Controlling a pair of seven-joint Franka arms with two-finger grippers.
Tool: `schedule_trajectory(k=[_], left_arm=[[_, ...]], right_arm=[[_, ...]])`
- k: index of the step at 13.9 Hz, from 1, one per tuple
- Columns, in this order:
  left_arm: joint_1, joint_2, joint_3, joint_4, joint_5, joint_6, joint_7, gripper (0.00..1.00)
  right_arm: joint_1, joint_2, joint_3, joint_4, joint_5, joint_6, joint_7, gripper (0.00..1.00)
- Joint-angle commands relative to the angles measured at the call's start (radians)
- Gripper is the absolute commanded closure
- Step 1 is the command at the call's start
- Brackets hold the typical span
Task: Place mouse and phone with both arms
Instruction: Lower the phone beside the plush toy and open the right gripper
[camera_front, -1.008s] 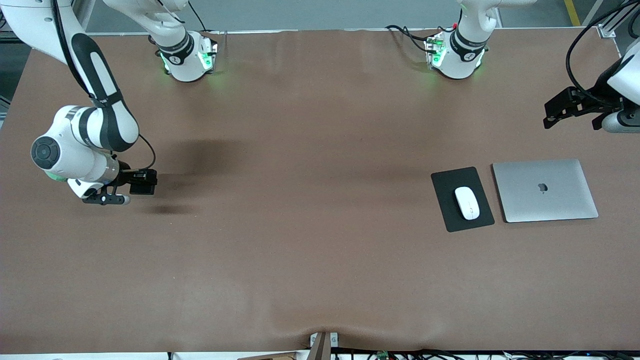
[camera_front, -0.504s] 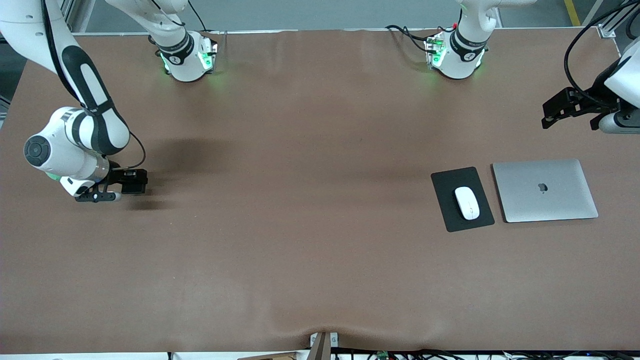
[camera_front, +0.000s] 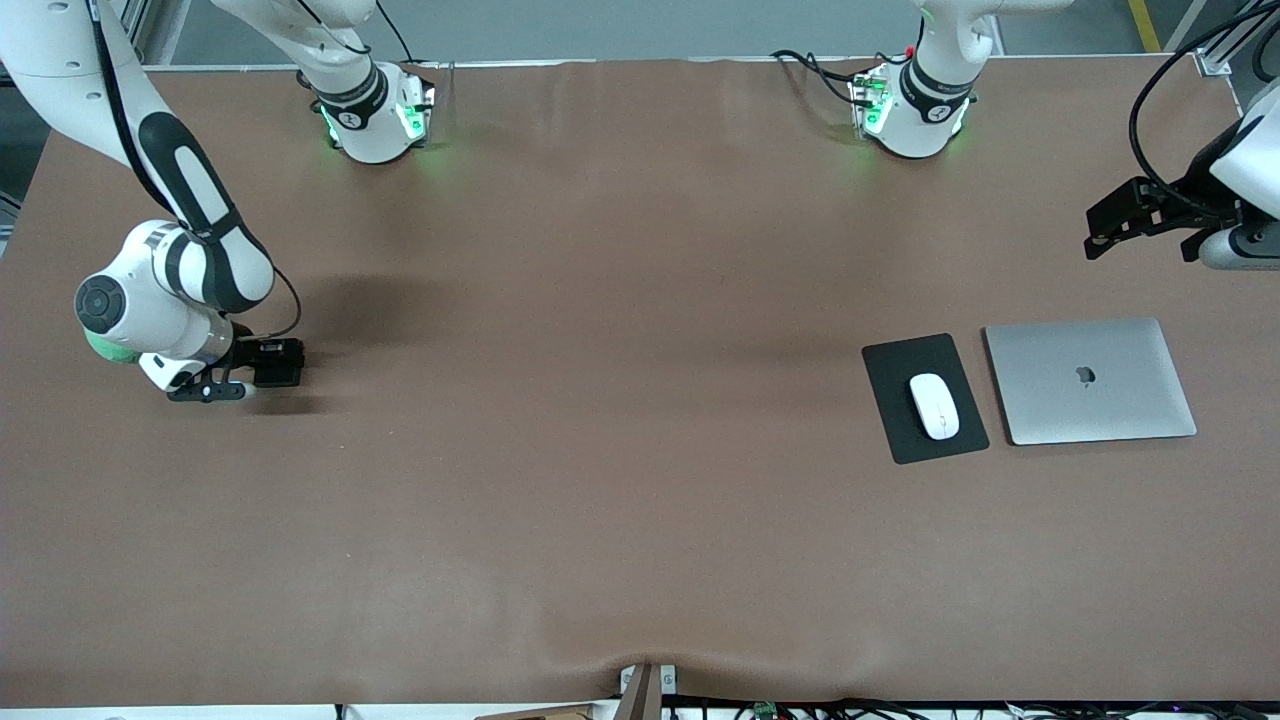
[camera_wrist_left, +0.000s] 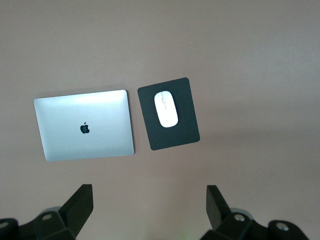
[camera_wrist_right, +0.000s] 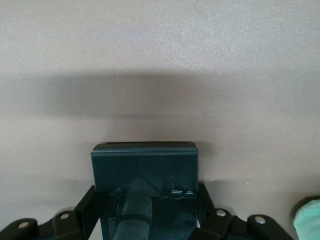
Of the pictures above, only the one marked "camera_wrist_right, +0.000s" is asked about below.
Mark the green dinosaur plush toy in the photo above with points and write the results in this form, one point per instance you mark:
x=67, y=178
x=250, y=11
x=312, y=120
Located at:
x=308, y=220

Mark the dark teal square box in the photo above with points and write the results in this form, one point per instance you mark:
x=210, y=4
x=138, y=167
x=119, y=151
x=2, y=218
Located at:
x=145, y=175

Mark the brown table cover cloth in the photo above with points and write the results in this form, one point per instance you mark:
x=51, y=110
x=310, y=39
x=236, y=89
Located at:
x=150, y=62

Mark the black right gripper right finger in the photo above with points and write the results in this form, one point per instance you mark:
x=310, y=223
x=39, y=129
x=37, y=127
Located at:
x=215, y=220

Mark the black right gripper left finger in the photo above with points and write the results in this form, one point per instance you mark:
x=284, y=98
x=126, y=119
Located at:
x=82, y=215

